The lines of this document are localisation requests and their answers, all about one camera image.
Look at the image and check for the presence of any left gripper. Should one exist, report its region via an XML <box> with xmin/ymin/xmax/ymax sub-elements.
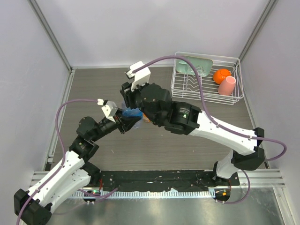
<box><xmin>91</xmin><ymin>107</ymin><xmax>141</xmax><ymax>142</ymax></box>

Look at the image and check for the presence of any clear blue water bottle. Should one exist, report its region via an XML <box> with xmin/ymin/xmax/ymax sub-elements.
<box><xmin>121</xmin><ymin>101</ymin><xmax>143</xmax><ymax>129</ymax></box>

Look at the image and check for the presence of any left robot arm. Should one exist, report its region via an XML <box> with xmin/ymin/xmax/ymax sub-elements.
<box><xmin>14</xmin><ymin>111</ymin><xmax>141</xmax><ymax>225</ymax></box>

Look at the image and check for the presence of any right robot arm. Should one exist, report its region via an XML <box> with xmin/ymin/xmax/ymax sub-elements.
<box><xmin>120</xmin><ymin>82</ymin><xmax>265</xmax><ymax>187</ymax></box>

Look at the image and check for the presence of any orange juice bottle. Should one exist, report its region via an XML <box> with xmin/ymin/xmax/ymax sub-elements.
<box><xmin>142</xmin><ymin>113</ymin><xmax>151</xmax><ymax>123</ymax></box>

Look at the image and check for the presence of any mint green divided tray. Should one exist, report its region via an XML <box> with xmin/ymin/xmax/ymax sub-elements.
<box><xmin>175</xmin><ymin>55</ymin><xmax>213</xmax><ymax>77</ymax></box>

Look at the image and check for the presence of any orange bowl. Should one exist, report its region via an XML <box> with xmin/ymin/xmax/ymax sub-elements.
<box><xmin>213</xmin><ymin>69</ymin><xmax>231</xmax><ymax>85</ymax></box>

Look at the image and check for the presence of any pink cup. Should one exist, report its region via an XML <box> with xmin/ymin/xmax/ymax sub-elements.
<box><xmin>218</xmin><ymin>76</ymin><xmax>236</xmax><ymax>96</ymax></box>

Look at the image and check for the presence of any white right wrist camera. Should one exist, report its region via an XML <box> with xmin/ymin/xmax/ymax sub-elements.
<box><xmin>125</xmin><ymin>61</ymin><xmax>151</xmax><ymax>92</ymax></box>

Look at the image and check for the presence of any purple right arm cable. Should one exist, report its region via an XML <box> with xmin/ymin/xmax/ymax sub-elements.
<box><xmin>133</xmin><ymin>55</ymin><xmax>288</xmax><ymax>205</ymax></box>

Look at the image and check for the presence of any white wire dish rack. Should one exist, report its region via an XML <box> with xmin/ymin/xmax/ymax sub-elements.
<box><xmin>171</xmin><ymin>52</ymin><xmax>244</xmax><ymax>105</ymax></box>

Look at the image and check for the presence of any white slotted cable duct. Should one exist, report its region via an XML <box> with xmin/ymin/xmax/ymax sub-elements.
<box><xmin>64</xmin><ymin>188</ymin><xmax>215</xmax><ymax>199</ymax></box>

